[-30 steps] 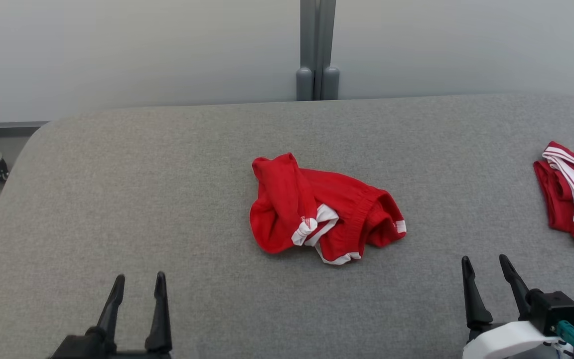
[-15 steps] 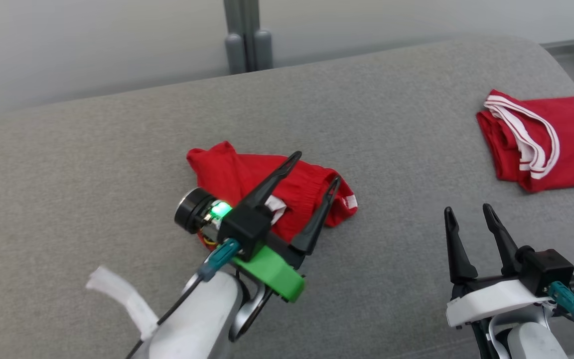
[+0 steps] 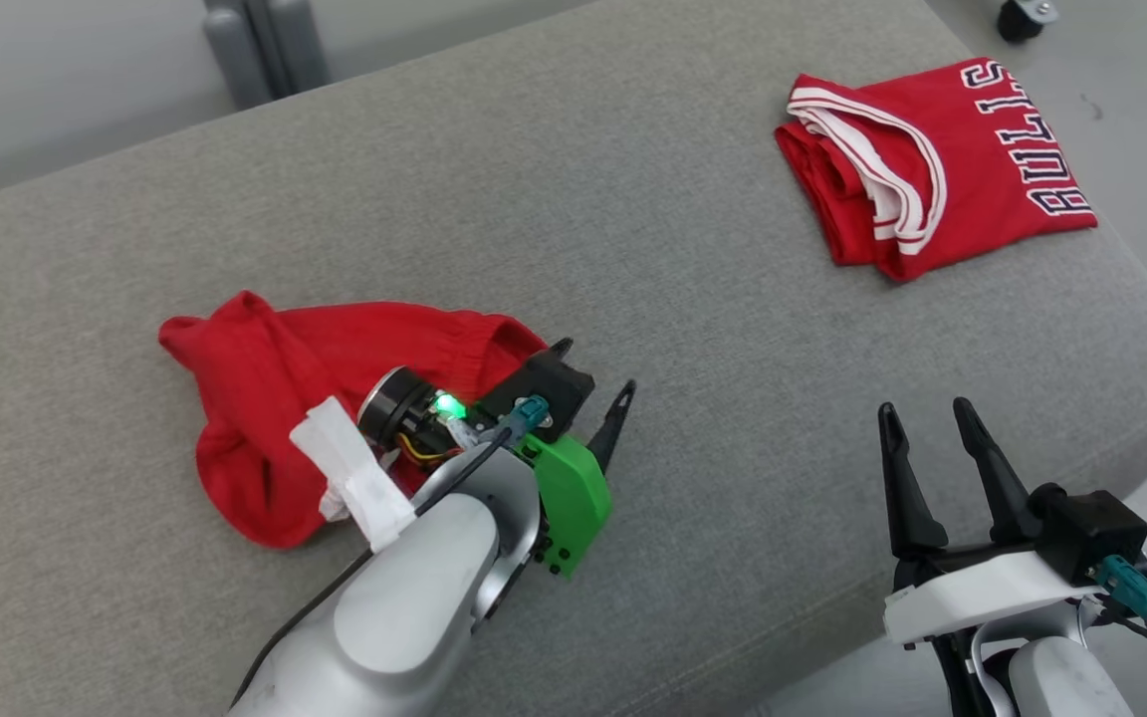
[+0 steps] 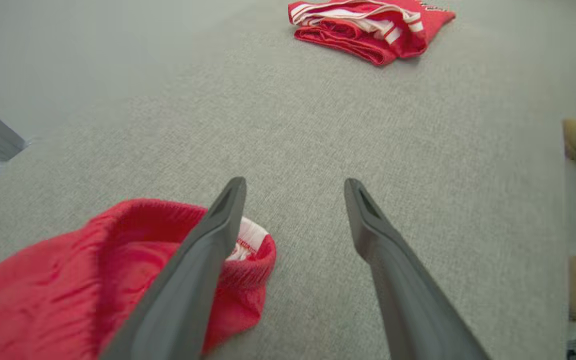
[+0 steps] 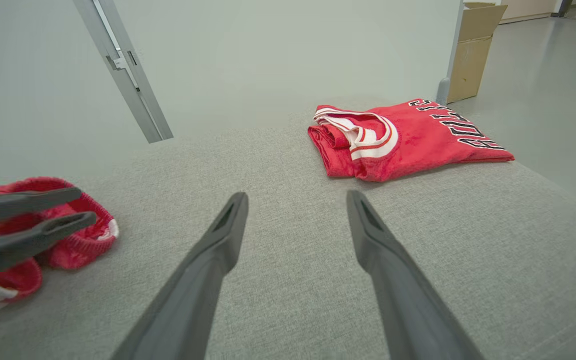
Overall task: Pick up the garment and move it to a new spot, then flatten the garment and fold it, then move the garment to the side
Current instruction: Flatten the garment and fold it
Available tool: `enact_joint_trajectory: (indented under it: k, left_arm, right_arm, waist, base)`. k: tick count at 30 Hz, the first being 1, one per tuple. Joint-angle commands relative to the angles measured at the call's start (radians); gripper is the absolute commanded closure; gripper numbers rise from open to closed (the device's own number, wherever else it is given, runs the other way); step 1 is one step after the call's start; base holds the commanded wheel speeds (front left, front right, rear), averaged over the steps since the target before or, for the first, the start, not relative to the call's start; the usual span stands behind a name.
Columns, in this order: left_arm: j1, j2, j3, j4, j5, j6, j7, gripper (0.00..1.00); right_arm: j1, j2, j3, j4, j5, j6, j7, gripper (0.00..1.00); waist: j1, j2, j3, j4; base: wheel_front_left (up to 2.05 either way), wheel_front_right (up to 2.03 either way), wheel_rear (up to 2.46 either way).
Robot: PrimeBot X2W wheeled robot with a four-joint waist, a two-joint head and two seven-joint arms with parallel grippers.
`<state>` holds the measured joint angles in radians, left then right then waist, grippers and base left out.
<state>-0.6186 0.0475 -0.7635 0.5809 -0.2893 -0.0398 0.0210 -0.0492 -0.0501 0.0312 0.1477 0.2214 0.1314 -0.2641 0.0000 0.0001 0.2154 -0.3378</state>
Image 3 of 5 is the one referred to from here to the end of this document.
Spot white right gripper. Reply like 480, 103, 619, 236
877, 396, 1100, 717

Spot red shorts with white label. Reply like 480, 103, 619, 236
157, 291, 550, 551

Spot red Bulls basketball jersey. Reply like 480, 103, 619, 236
775, 58, 1100, 283

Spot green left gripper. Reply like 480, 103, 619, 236
359, 339, 638, 580

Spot black caster wheel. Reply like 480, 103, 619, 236
997, 0, 1060, 43

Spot grey fabric sofa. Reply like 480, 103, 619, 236
0, 0, 1147, 717

